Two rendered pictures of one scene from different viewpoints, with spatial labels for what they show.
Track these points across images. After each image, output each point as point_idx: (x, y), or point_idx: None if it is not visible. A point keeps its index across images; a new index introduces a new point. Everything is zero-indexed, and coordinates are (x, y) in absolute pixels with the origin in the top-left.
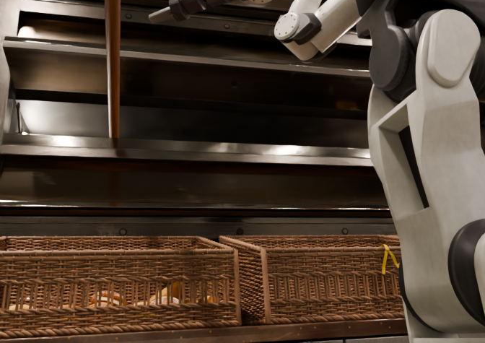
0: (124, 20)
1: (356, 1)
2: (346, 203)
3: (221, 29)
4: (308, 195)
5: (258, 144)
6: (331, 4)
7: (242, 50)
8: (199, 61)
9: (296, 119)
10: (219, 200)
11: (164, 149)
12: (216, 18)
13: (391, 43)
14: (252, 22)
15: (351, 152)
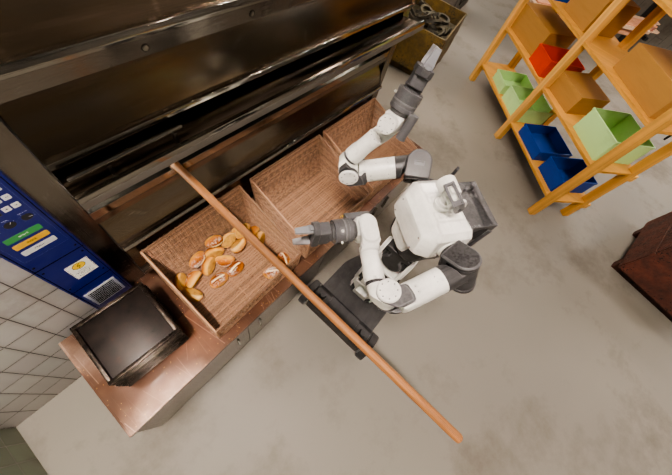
0: (142, 56)
1: (393, 238)
2: (309, 125)
3: (246, 20)
4: (292, 130)
5: (269, 116)
6: (378, 177)
7: (263, 34)
8: (253, 119)
9: None
10: (248, 162)
11: (212, 153)
12: (242, 7)
13: (395, 267)
14: None
15: (319, 91)
